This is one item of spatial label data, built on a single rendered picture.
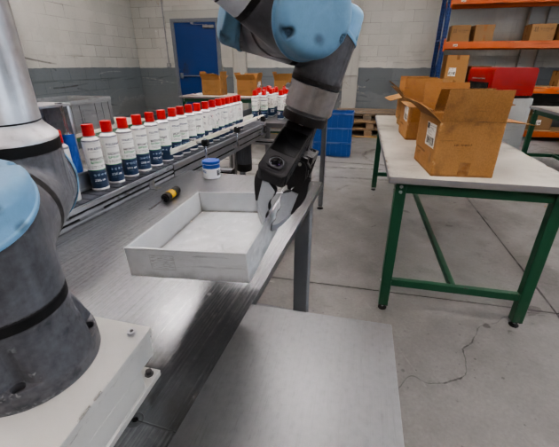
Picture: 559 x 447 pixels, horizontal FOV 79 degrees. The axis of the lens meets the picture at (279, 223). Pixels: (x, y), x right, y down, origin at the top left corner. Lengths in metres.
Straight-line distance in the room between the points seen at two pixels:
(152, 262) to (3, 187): 0.25
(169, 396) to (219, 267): 0.19
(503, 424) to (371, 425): 1.25
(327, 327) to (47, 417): 0.40
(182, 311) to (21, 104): 0.40
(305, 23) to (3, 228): 0.32
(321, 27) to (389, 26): 7.63
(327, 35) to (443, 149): 1.40
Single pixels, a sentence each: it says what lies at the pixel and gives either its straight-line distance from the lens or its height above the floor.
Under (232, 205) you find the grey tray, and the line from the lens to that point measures 0.77.
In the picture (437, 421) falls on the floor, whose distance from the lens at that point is 1.64.
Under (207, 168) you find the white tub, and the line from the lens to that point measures 1.40.
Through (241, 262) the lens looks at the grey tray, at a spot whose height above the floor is 0.98.
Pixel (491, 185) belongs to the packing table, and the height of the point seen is 0.77.
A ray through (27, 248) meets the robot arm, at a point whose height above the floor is 1.08.
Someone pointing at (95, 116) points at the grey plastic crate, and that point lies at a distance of 3.05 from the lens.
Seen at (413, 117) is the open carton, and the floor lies 0.93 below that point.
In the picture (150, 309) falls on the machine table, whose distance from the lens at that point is 0.70.
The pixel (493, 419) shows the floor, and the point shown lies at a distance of 1.73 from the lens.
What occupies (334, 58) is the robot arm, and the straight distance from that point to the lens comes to 0.53.
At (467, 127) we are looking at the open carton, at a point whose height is 1.00.
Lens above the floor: 1.24
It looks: 25 degrees down
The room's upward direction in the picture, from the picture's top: straight up
